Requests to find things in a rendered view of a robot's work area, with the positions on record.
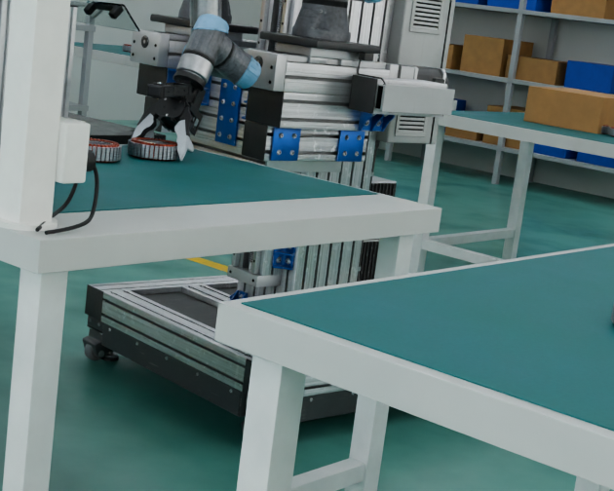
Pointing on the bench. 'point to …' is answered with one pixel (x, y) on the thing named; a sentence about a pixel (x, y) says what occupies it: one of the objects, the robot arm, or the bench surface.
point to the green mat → (181, 183)
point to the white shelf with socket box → (38, 123)
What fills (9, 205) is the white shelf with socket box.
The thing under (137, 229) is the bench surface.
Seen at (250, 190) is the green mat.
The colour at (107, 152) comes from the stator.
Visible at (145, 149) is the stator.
